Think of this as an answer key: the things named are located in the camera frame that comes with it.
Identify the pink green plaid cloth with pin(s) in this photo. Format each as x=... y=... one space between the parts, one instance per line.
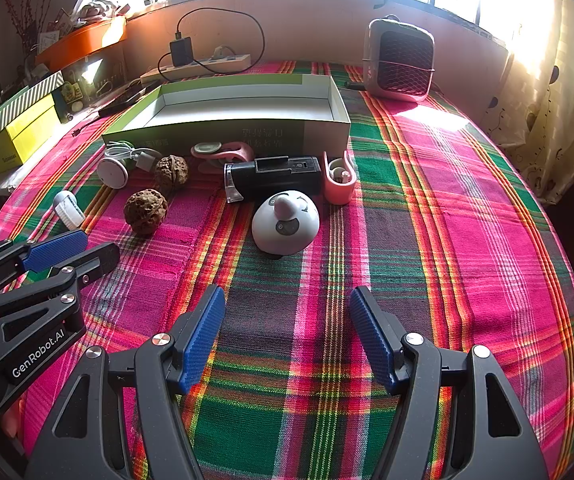
x=442 y=260

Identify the beige power strip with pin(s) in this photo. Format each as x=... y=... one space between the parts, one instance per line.
x=227 y=62

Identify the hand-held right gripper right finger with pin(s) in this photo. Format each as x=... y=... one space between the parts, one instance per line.
x=374 y=340

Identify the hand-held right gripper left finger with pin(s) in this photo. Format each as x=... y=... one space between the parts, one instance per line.
x=202 y=340

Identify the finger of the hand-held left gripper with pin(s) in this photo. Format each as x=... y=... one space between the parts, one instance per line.
x=94 y=262
x=57 y=252

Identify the white round knob disc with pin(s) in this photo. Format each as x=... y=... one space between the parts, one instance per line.
x=112 y=174

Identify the pink loop-shaped clip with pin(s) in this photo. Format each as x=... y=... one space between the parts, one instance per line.
x=337 y=192

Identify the pink clip with green pad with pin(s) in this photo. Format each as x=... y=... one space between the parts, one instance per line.
x=237 y=150

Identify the white dome toy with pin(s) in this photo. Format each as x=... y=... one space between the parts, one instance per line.
x=287 y=230

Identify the green cardboard box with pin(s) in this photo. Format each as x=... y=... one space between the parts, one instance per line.
x=217 y=132

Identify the black phone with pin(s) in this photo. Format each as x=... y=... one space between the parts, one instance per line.
x=127 y=97

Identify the yellow box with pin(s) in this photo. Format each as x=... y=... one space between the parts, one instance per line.
x=27 y=130

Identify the black rectangular device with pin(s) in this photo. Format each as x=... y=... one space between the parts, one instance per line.
x=277 y=175

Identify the dried branches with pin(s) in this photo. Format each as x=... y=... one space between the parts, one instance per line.
x=24 y=25

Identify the orange tray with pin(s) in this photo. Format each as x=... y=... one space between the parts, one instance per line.
x=92 y=37

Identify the white plug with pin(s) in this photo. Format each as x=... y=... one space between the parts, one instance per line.
x=222 y=52

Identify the black power adapter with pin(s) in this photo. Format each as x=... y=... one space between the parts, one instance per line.
x=181 y=52

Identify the small white bottle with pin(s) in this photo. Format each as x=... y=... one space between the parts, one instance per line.
x=69 y=210

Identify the pink space heater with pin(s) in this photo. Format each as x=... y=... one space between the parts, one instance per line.
x=397 y=60

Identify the green striped box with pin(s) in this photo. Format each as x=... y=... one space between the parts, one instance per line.
x=27 y=100

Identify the brown walnut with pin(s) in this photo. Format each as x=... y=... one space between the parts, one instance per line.
x=171 y=172
x=146 y=211

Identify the cream patterned curtain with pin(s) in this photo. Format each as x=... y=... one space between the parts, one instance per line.
x=557 y=110

